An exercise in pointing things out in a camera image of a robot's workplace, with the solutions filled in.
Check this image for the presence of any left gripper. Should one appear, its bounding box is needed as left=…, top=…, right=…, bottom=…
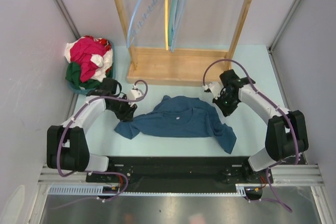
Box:
left=107, top=94, right=137, bottom=123

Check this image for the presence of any blue t-shirt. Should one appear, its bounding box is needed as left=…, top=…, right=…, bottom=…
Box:
left=114, top=95, right=237, bottom=154

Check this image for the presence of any light blue wire hanger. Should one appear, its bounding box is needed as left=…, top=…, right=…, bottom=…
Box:
left=169, top=0, right=187, bottom=52

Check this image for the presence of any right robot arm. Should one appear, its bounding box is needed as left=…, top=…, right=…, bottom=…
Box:
left=207, top=69, right=309, bottom=183

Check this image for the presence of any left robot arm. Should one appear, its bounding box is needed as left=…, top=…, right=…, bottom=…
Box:
left=46, top=78, right=143, bottom=182

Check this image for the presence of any light blue notched hanger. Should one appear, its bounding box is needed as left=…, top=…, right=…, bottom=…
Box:
left=126, top=0, right=161, bottom=49

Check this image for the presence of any teal hanger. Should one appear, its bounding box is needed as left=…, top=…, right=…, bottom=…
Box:
left=168, top=0, right=179, bottom=48

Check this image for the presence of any yellow hanger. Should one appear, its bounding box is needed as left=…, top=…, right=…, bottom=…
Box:
left=164, top=0, right=169, bottom=51

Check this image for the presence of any teal laundry basket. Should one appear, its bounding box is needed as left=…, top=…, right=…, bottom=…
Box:
left=68, top=36, right=115, bottom=94

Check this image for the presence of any wooden clothes rack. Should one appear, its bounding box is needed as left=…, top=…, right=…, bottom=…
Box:
left=114, top=0, right=252, bottom=86

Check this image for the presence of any white garment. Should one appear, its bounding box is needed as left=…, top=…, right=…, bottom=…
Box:
left=65, top=42, right=113, bottom=82

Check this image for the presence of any green garment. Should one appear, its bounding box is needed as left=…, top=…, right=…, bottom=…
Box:
left=65, top=62, right=101, bottom=90

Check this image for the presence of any red patterned garment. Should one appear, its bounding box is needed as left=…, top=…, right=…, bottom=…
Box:
left=93, top=38, right=112, bottom=51

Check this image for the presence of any pink garment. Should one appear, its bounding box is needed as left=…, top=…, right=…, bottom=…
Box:
left=70, top=37, right=107, bottom=82

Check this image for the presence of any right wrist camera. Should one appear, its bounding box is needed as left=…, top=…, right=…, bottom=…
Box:
left=203, top=82, right=222, bottom=99

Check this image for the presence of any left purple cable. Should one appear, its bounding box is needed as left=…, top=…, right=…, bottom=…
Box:
left=57, top=79, right=148, bottom=177

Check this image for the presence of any purple cable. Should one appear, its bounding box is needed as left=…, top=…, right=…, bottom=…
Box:
left=202, top=59, right=301, bottom=168
left=57, top=79, right=148, bottom=177

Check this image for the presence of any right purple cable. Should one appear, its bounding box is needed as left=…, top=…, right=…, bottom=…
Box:
left=202, top=59, right=301, bottom=168

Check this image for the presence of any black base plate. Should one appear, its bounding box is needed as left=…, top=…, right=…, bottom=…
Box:
left=85, top=155, right=263, bottom=192

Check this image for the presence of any white cable duct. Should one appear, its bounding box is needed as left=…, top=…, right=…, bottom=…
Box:
left=48, top=184, right=261, bottom=197

